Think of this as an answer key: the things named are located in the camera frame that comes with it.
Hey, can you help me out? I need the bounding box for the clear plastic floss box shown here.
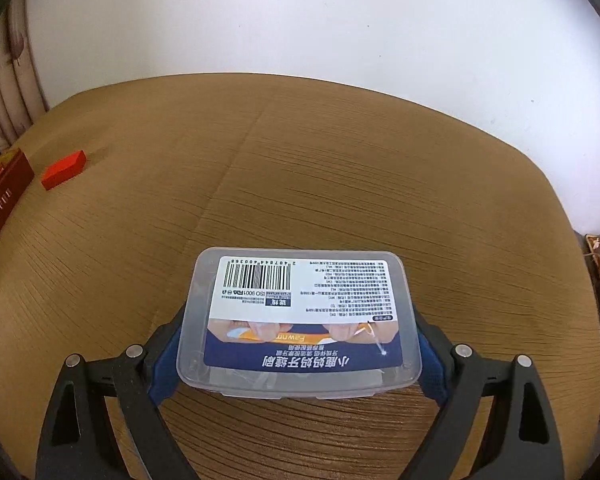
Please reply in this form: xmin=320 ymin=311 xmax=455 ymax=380
xmin=176 ymin=247 xmax=422 ymax=400

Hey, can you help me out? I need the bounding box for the red flat block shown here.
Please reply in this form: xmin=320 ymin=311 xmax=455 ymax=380
xmin=41 ymin=150 xmax=87 ymax=191

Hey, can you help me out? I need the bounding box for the patterned beige curtain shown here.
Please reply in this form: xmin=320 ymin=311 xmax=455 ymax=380
xmin=0 ymin=0 xmax=47 ymax=154

